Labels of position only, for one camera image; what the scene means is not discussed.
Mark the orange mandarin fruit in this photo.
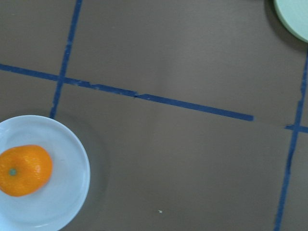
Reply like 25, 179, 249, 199
0, 145, 53, 197

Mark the light blue plate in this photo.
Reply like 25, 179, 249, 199
0, 115, 90, 231

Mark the light green plate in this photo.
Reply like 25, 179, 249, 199
274, 0, 308, 43

